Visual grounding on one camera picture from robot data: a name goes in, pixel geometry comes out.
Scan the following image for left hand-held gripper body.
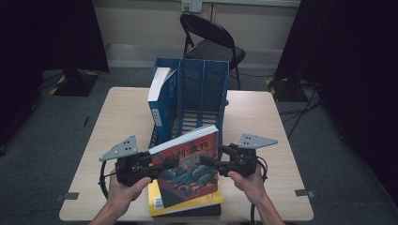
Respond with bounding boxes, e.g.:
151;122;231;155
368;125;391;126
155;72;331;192
99;134;159;188

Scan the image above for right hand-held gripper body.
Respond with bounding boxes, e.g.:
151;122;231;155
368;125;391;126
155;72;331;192
219;133;279;178

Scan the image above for red book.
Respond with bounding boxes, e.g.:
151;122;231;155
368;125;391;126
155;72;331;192
148;125;220;209

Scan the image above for yellow book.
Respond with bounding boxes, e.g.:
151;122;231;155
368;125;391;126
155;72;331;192
147;179;224;218

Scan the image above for blue book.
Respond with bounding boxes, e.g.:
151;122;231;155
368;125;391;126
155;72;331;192
146;66;178;145

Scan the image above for blue plastic file rack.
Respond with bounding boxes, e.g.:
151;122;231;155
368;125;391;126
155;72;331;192
147;56;230;150

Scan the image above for person's left hand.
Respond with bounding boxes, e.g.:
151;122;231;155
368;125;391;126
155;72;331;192
107;170;153;214

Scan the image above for person's right hand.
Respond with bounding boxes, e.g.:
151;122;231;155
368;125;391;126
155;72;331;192
227;167;268;204

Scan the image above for grey tape piece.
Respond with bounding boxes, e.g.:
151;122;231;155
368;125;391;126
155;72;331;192
54;191;81;203
294;188;316;200

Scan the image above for black stand base striped tape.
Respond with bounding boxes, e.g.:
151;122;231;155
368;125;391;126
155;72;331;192
48;68;101;98
266;76;310;103

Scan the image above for black folding chair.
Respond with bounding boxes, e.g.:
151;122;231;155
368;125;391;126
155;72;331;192
179;12;247;91

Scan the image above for black curtain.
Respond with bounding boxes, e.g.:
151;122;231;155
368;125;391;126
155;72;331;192
0;0;110;148
275;0;398;207

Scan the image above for right hand-held gripper cable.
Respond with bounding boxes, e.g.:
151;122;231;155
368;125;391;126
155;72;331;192
249;156;268;225

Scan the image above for hand-held gripper cable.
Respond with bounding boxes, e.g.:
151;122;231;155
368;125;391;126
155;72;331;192
99;158;119;200
249;156;268;225

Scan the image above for left hand-held gripper cable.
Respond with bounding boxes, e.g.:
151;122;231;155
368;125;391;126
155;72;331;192
99;158;119;200

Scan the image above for black floor cables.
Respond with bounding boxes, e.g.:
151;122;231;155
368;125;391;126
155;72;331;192
277;83;324;139

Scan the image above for white wall socket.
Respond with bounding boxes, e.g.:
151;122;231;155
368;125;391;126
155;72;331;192
181;0;203;13

